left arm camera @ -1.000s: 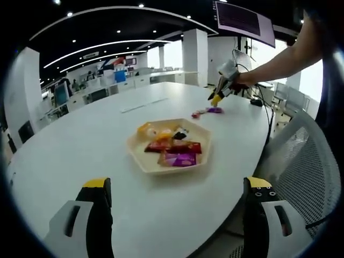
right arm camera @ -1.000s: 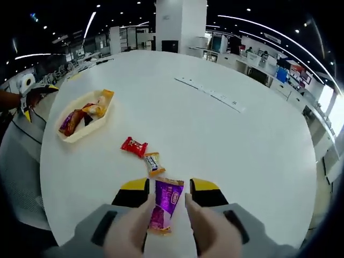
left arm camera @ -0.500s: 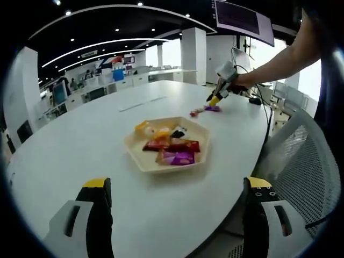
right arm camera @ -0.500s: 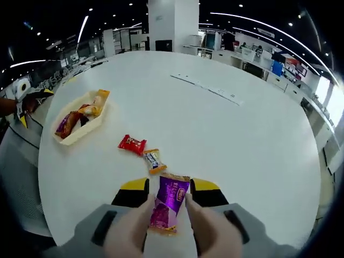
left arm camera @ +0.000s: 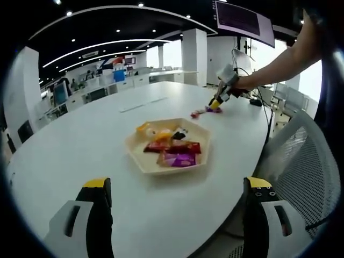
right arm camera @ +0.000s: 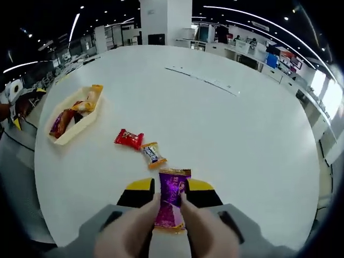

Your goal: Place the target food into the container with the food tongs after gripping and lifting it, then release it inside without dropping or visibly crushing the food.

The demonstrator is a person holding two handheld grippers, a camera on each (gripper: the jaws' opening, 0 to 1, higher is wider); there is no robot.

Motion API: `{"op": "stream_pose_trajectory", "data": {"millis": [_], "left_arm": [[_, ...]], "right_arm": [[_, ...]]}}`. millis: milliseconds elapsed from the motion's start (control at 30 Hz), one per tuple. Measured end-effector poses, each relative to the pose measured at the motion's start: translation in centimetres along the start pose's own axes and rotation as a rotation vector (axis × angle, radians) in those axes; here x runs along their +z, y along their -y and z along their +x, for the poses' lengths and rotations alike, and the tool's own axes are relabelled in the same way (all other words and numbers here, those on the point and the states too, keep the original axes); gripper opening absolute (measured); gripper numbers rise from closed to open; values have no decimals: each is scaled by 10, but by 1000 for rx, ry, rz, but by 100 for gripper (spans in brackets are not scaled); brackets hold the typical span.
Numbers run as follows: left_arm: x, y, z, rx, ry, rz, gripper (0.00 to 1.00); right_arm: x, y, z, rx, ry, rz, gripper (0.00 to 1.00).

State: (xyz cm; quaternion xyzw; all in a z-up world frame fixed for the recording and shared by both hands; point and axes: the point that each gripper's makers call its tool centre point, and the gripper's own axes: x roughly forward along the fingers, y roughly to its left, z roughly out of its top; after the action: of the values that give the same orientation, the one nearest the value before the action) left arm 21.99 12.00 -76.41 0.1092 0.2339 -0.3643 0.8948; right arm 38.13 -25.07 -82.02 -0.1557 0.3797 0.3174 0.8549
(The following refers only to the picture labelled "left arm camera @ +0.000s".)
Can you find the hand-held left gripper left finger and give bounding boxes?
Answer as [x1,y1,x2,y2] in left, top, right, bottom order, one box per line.
[42,176,115,258]

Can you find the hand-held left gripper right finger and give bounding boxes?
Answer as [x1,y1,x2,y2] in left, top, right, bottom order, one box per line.
[241,176,314,258]

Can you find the purple food packet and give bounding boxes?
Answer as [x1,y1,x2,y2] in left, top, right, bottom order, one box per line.
[204,105,224,114]

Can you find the small black food packet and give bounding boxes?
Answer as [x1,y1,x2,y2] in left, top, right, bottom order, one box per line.
[171,127,189,141]

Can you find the red-orange food packet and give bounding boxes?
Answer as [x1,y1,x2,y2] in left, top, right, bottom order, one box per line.
[169,139,202,155]

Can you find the gold-purple food bar packet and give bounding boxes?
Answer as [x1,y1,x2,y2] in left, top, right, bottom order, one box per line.
[156,151,196,168]

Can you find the clear orange-ended food packet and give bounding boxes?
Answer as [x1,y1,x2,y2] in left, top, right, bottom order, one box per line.
[135,121,160,138]

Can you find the cream hexagonal tray container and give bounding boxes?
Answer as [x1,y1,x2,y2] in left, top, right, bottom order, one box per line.
[124,117,211,177]

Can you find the hanging monitor screen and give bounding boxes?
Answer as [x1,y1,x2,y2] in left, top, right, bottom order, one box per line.
[214,0,276,49]

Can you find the grey metal bench seats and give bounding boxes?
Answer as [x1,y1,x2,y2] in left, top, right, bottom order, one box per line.
[273,82,310,115]

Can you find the long white office counter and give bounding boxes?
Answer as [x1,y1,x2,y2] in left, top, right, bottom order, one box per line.
[40,68,199,121]

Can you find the grey mesh office chair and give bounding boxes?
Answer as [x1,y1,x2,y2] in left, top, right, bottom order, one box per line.
[259,109,342,240]

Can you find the blue storage box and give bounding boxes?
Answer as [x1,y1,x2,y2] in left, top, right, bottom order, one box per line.
[112,68,126,83]

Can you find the person's dark shirt torso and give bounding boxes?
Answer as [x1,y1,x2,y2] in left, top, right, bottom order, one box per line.
[311,8,344,130]

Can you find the white desktop monitor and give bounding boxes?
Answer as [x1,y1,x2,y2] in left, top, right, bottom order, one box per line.
[53,81,67,105]

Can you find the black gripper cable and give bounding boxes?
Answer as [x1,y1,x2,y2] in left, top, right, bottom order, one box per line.
[233,67,274,146]

